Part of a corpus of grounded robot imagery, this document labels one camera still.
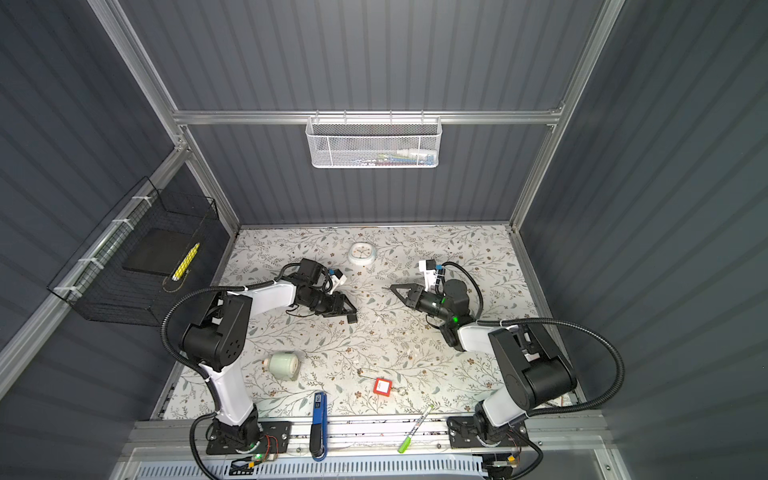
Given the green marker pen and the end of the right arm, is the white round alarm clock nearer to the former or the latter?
the end of the right arm

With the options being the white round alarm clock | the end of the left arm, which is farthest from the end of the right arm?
the white round alarm clock

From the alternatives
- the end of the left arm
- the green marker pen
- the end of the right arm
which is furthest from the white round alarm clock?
the green marker pen

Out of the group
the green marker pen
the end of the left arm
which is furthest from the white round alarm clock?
the green marker pen

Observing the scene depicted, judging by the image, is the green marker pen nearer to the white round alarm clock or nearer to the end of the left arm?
the end of the left arm

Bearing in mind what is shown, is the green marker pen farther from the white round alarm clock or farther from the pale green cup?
the white round alarm clock

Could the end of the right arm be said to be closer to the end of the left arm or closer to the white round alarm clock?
the end of the left arm

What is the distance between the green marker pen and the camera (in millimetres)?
735

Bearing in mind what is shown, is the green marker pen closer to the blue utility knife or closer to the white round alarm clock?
the blue utility knife

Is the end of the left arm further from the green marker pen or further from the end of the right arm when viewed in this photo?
the green marker pen

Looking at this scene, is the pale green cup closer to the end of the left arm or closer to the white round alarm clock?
the end of the left arm

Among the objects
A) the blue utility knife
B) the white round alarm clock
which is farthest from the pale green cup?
the white round alarm clock

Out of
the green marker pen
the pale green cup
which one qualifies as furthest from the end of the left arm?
the green marker pen
